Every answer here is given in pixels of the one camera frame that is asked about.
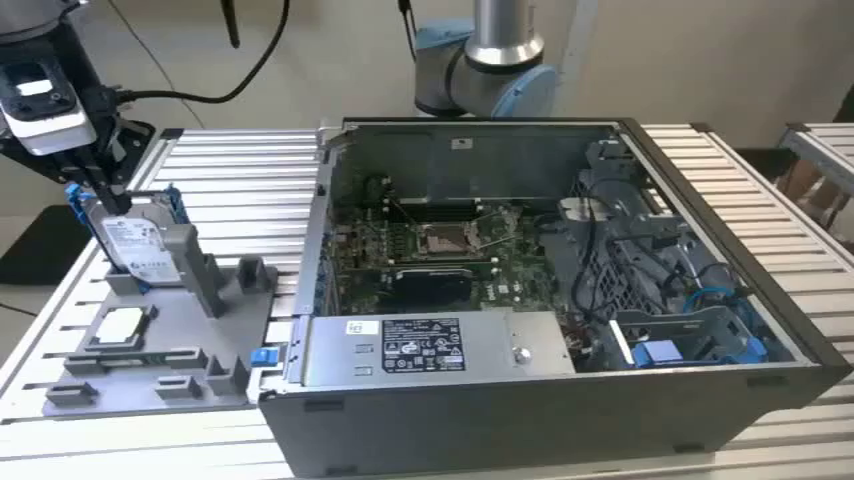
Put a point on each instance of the blue case latch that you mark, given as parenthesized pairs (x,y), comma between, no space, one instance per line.
(262,357)

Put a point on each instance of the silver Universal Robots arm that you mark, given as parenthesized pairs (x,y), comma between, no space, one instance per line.
(501,30)

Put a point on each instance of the black antenna rod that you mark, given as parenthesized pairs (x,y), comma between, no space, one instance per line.
(231,25)

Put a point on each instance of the silver CPU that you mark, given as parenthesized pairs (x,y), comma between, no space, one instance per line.
(120,325)

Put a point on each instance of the hard disk with blue carrier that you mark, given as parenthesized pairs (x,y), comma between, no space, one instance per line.
(130,240)

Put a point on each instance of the grey metal drive cage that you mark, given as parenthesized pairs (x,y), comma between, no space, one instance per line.
(634,280)

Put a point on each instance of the grey parts rack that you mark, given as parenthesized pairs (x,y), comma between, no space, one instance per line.
(174,330)

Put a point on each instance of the green Dell motherboard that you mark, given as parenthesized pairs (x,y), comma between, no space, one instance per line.
(521,280)

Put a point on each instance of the black flat mat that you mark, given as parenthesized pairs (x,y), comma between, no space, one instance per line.
(40,245)

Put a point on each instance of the black graphics card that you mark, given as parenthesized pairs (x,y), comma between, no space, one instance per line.
(430,290)

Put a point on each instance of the CPU socket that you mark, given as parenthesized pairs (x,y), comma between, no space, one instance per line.
(443,242)

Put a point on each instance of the blue plastic carrier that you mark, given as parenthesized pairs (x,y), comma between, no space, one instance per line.
(657,352)

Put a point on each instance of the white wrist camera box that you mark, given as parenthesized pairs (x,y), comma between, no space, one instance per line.
(47,125)

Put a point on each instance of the metal slat side table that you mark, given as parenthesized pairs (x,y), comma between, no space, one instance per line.
(828,140)

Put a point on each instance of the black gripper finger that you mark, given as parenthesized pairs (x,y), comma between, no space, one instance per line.
(116,202)

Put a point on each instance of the thin metal locking lever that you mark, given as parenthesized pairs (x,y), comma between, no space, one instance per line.
(407,212)

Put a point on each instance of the grey power supply unit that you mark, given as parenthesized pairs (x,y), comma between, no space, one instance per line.
(334,350)

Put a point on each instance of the grey metal disk bay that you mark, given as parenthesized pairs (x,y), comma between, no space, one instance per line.
(707,320)

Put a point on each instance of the black open PC case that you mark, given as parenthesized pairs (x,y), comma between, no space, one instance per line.
(501,425)

